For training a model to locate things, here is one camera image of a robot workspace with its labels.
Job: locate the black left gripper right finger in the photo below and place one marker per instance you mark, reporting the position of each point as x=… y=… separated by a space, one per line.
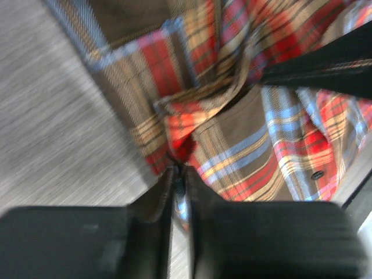
x=279 y=239

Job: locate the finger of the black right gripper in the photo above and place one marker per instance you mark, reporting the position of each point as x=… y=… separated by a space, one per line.
x=344 y=66

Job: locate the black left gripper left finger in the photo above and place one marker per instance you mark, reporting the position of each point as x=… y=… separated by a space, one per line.
x=130 y=241

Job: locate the red brown plaid shirt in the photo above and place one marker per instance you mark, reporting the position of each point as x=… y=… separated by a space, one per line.
x=185 y=77

